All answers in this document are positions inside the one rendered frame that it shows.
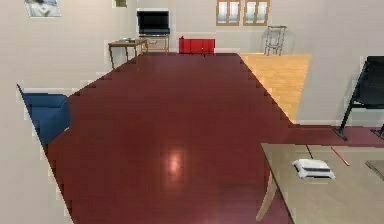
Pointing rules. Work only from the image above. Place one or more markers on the wooden television stand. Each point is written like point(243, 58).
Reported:
point(158, 42)

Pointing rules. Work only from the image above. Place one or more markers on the white box device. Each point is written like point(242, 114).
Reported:
point(313, 168)

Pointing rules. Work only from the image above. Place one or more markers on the beige table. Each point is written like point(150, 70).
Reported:
point(333, 196)

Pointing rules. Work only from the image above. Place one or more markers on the framed wall picture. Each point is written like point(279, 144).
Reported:
point(42, 7)

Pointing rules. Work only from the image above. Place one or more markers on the blue sofa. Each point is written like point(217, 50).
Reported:
point(48, 115)

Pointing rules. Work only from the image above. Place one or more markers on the small items on side table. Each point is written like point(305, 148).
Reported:
point(128, 39)

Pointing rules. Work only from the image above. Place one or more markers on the black pen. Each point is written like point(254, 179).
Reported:
point(309, 151)

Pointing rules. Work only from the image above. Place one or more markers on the grey metal stool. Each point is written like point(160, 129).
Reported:
point(275, 40)

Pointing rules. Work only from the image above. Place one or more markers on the brown wooden side table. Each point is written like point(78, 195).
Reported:
point(126, 44)

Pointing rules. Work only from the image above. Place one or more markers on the black television set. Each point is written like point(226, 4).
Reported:
point(153, 22)

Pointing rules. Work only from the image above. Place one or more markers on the wooden framed window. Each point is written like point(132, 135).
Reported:
point(256, 12)
point(228, 12)

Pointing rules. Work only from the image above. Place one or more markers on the small dark wall picture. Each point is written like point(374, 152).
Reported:
point(120, 3)

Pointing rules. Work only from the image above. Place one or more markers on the red pencil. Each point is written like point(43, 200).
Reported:
point(340, 156)

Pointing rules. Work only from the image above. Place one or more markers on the black chair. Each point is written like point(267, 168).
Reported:
point(370, 86)

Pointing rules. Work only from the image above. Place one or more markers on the red sofa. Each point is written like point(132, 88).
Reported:
point(196, 46)

